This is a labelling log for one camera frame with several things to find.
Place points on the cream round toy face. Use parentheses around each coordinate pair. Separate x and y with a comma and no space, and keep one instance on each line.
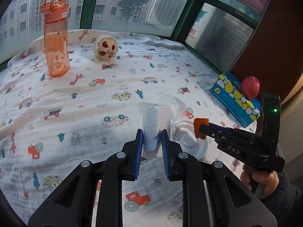
(105,48)

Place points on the orange water bottle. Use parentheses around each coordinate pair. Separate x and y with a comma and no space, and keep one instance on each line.
(55,36)

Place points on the person right hand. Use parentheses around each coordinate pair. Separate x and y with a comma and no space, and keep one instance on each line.
(270,180)

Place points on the green window frame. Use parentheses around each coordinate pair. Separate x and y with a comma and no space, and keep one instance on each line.
(220,31)

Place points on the red apple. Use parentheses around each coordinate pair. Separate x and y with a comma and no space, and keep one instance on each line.
(250,87)

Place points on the white air conditioner unit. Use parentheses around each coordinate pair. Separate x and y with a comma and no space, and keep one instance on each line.
(164,14)

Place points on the dark wooden headboard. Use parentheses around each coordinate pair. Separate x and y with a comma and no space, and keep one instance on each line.
(274,52)

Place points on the orange sponge piece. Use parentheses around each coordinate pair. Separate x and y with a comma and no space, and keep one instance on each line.
(198,122)

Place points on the white foam block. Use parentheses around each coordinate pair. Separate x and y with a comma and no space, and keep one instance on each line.
(155,119)

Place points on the cartoon print bed sheet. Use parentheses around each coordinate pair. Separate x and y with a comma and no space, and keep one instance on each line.
(49,125)

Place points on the blue yellow tissue box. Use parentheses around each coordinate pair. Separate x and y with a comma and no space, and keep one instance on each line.
(227,90)

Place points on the white plastic lid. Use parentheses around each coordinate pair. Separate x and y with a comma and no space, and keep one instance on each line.
(183,133)

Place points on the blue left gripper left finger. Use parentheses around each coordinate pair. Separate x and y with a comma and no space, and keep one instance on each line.
(138,145)

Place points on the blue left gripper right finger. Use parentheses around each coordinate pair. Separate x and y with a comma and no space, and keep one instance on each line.
(165,152)

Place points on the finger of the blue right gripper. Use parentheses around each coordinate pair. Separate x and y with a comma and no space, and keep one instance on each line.
(206,130)
(219,128)

